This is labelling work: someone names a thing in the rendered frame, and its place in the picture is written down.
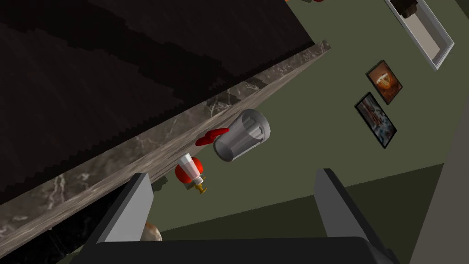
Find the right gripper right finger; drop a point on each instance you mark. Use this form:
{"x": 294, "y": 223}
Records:
{"x": 342, "y": 209}

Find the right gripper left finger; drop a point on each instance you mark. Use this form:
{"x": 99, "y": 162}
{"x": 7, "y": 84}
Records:
{"x": 126, "y": 212}

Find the tan bread roll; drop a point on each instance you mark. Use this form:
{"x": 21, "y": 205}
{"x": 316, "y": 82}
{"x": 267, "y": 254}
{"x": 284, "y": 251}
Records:
{"x": 151, "y": 232}

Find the red tomato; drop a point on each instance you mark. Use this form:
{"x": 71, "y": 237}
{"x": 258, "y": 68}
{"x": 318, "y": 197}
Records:
{"x": 180, "y": 175}

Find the framed blue-brown picture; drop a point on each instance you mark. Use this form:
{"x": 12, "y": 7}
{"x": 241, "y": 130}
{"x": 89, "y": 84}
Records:
{"x": 376, "y": 119}

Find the red chili pepper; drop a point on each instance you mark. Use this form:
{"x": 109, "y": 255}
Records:
{"x": 210, "y": 136}

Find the grey metal cup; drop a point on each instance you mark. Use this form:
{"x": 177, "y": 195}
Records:
{"x": 242, "y": 135}

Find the framed orange picture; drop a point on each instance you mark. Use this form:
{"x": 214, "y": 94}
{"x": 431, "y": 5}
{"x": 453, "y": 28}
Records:
{"x": 384, "y": 81}

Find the white framed window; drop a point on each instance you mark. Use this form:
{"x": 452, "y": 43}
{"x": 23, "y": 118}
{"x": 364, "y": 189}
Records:
{"x": 421, "y": 31}

